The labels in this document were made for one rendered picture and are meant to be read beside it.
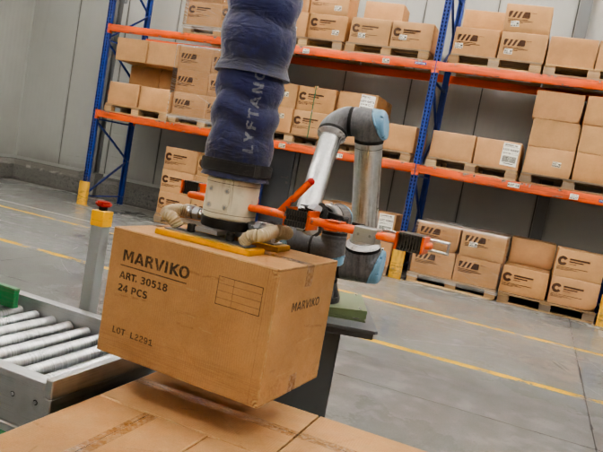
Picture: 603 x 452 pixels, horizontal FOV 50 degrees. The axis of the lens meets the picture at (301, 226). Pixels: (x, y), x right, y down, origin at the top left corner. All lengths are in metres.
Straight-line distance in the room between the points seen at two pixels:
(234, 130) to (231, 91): 0.12
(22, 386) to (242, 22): 1.27
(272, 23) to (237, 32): 0.11
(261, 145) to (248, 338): 0.58
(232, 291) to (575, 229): 8.72
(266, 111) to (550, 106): 7.27
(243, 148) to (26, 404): 1.00
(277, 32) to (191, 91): 8.47
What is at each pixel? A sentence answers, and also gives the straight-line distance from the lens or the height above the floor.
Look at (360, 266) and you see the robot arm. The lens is 2.71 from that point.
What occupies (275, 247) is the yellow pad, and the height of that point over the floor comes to 1.08.
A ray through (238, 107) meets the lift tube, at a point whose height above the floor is 1.49.
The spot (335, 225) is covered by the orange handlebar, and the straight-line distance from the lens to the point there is 1.91.
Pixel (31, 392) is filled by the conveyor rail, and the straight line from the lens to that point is 2.15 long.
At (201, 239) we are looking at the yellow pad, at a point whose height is 1.08.
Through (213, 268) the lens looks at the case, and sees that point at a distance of 1.89.
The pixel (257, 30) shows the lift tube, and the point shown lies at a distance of 1.99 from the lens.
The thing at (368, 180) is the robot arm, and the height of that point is 1.34.
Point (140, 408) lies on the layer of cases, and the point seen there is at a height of 0.54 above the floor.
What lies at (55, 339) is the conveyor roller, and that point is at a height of 0.54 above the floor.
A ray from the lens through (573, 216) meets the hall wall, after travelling 10.29.
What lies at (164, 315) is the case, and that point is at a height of 0.84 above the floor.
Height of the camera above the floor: 1.37
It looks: 6 degrees down
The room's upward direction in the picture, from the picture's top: 10 degrees clockwise
